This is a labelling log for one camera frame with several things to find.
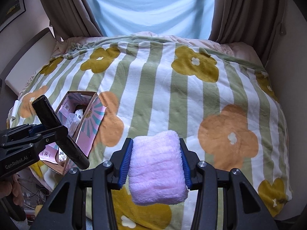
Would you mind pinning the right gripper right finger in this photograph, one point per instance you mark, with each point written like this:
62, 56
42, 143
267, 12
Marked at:
242, 206

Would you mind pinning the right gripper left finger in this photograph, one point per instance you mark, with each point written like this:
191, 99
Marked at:
65, 207

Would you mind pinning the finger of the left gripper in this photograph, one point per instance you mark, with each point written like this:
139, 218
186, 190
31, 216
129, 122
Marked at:
40, 135

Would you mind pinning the black garbage bag roll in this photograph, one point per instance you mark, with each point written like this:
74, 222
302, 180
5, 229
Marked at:
48, 118

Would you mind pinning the black white spotted sock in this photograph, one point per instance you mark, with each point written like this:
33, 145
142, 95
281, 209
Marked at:
79, 114

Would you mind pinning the pink cardboard box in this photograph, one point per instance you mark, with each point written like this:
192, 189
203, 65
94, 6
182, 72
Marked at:
86, 131

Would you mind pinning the pink fluffy towel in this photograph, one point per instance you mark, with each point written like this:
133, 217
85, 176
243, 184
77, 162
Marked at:
156, 174

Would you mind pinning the floral tissue pack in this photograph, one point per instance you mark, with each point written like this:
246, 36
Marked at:
61, 156

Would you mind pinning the clear plastic case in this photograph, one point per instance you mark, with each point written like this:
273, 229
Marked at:
72, 123

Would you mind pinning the person's left hand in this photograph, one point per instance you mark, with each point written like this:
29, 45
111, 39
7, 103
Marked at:
12, 187

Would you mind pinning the white headboard panel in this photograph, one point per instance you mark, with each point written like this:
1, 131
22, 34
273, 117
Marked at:
29, 59

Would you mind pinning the striped floral blanket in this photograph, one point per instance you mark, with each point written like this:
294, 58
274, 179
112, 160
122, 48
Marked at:
223, 107

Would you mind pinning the left brown curtain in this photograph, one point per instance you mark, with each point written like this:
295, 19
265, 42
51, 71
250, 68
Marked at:
71, 18

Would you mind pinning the brown curtain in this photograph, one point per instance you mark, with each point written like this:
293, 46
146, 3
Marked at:
254, 22
71, 18

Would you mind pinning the pink bed sheet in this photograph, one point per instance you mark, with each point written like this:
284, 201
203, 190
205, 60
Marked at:
238, 50

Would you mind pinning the light blue window sheet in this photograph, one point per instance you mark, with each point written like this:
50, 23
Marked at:
183, 18

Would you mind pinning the right brown curtain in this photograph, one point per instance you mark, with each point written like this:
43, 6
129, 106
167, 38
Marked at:
254, 22

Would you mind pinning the framed wall picture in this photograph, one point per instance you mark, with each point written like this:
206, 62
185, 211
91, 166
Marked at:
14, 12

